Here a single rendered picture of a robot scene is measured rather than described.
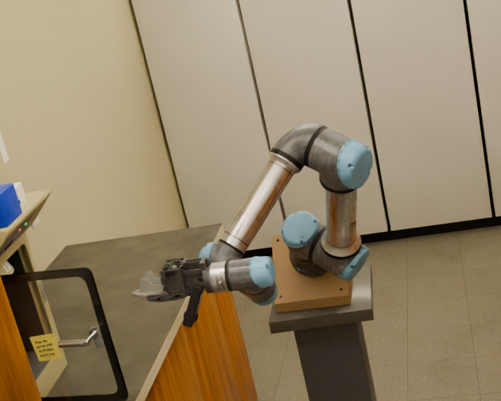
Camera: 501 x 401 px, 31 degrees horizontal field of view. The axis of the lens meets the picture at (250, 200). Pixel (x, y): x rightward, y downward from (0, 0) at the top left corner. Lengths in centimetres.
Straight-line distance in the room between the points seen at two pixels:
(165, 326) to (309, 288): 49
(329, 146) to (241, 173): 322
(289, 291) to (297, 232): 26
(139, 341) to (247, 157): 272
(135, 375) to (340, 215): 78
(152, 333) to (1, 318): 67
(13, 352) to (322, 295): 96
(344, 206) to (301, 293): 49
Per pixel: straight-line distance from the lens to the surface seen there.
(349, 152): 229
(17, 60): 392
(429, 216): 552
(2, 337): 246
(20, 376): 250
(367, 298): 284
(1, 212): 243
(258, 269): 217
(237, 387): 377
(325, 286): 284
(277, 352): 462
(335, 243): 257
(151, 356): 281
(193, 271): 221
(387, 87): 527
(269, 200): 234
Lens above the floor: 220
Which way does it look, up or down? 19 degrees down
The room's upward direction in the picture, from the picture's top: 13 degrees counter-clockwise
